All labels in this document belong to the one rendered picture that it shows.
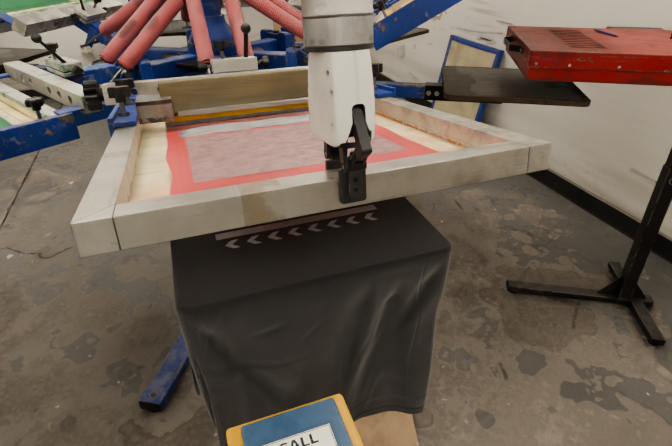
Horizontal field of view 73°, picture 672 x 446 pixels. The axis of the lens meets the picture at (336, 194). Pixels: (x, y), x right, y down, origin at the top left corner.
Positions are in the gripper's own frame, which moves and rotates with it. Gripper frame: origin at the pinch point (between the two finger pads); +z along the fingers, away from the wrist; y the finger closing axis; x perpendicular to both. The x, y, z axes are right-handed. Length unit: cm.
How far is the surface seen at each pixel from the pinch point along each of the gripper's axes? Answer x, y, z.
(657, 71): 117, -49, 1
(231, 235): -12.2, -25.1, 15.7
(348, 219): 8.6, -23.0, 16.0
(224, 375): -17.4, -11.9, 33.3
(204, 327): -19.0, -10.1, 22.5
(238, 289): -13.4, -10.9, 18.0
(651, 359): 137, -45, 109
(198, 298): -19.1, -11.0, 18.0
